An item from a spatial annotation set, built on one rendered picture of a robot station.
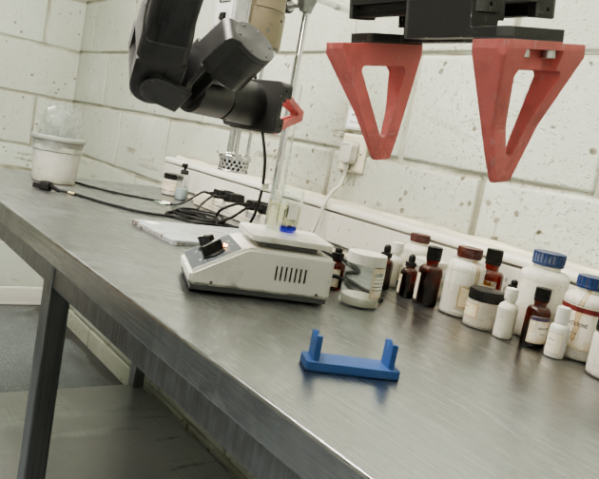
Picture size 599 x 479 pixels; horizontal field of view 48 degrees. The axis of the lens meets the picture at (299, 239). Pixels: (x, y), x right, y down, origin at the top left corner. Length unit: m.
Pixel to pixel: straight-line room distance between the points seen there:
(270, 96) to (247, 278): 0.25
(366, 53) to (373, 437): 0.30
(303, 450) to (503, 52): 0.35
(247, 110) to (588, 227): 0.59
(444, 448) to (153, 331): 0.36
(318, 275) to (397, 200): 0.52
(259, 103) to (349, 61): 0.47
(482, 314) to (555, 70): 0.69
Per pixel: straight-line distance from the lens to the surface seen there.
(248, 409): 0.62
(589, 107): 1.21
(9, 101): 3.31
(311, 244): 0.95
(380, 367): 0.72
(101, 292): 0.94
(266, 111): 0.90
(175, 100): 0.82
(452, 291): 1.09
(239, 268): 0.93
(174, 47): 0.78
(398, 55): 0.46
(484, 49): 0.35
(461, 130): 1.35
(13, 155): 3.33
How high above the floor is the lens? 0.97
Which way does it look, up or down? 8 degrees down
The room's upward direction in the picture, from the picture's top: 11 degrees clockwise
